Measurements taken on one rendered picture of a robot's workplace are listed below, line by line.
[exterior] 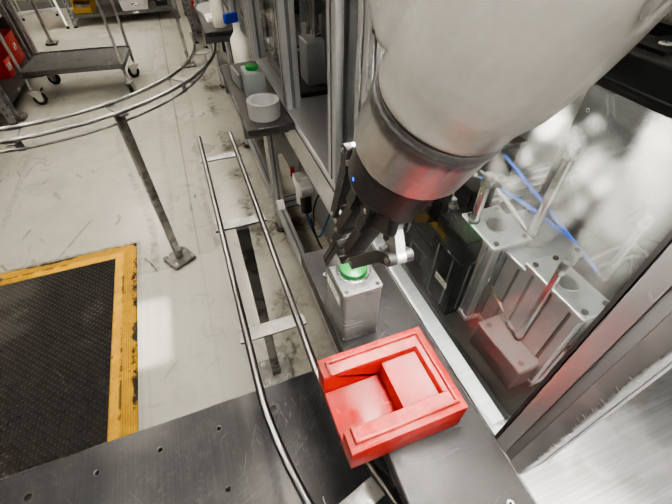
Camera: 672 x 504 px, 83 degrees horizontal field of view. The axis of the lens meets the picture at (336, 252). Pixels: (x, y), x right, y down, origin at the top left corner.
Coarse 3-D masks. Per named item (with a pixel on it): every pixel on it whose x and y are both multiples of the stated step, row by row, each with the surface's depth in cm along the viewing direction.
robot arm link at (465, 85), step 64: (384, 0) 17; (448, 0) 14; (512, 0) 13; (576, 0) 12; (640, 0) 12; (384, 64) 20; (448, 64) 16; (512, 64) 14; (576, 64) 14; (448, 128) 19; (512, 128) 18
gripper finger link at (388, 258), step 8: (408, 248) 33; (360, 256) 38; (368, 256) 36; (376, 256) 34; (384, 256) 33; (392, 256) 32; (408, 256) 32; (352, 264) 40; (360, 264) 38; (368, 264) 36; (384, 264) 33; (392, 264) 32
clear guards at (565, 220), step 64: (576, 128) 27; (640, 128) 23; (512, 192) 35; (576, 192) 29; (640, 192) 24; (448, 256) 48; (512, 256) 37; (576, 256) 30; (640, 256) 25; (448, 320) 53; (512, 320) 40; (576, 320) 32; (512, 384) 42
